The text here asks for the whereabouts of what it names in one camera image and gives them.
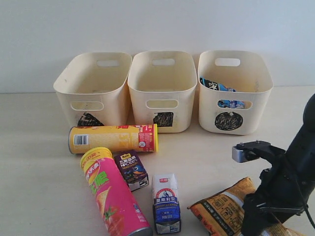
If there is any blue black snack bag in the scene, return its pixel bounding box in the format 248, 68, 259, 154
199, 77, 245, 109

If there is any cream bin with square mark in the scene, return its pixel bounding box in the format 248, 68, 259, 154
127, 51, 197, 133

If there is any yellow chips can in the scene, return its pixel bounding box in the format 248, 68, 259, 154
68, 124, 158, 154

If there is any purple juice carton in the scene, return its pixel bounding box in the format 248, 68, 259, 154
114, 150, 149, 192

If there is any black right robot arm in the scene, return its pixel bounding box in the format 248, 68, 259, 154
232, 96, 315, 236

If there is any pink Lay's chips can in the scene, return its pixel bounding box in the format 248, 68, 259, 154
80, 147, 153, 236

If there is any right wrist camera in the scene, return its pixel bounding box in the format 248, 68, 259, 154
232, 140, 271, 163

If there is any white blue milk carton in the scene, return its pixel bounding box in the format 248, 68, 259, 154
152, 174, 182, 235

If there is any cream bin with circle mark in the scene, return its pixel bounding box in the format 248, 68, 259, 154
198, 50, 274, 135

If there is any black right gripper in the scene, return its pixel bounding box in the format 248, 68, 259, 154
241, 153, 308, 236

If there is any orange snack bag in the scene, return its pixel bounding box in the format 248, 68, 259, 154
187, 177, 315, 236

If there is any cream bin with triangle mark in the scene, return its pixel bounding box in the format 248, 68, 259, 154
53, 52, 132, 127

